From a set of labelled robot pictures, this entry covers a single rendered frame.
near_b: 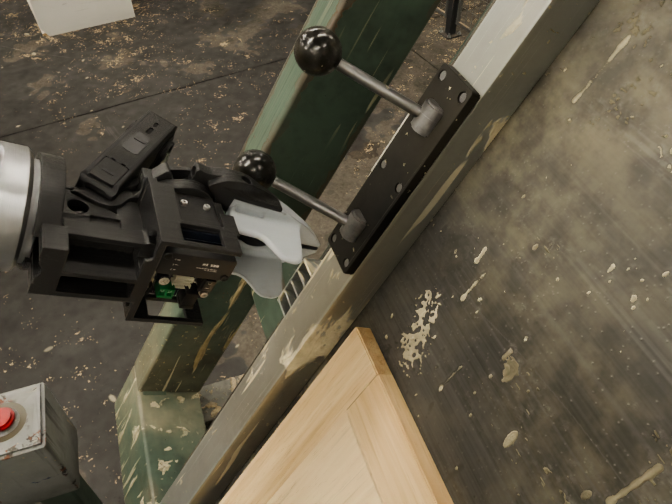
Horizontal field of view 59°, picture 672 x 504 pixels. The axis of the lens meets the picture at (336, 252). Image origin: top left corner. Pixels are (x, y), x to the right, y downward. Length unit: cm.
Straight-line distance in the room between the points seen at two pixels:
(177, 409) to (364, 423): 54
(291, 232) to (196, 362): 60
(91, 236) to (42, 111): 321
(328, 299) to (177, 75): 312
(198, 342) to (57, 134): 248
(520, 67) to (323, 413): 37
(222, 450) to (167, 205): 45
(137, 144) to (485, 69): 26
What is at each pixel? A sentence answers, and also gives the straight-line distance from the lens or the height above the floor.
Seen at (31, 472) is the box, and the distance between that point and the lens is 110.
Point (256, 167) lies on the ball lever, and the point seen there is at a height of 146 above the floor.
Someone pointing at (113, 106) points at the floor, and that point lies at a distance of 347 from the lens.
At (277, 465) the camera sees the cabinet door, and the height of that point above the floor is 114.
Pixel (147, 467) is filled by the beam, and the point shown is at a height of 90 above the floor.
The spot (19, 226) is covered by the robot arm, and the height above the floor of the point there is 155.
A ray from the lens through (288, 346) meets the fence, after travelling 64.
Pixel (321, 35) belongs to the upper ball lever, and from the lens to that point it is 47.
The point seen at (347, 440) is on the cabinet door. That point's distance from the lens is 59.
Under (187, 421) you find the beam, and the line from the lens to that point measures 105.
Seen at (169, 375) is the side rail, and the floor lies 93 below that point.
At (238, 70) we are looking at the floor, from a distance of 361.
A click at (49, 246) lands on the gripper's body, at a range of 35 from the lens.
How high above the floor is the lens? 177
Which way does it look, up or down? 47 degrees down
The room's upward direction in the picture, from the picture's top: straight up
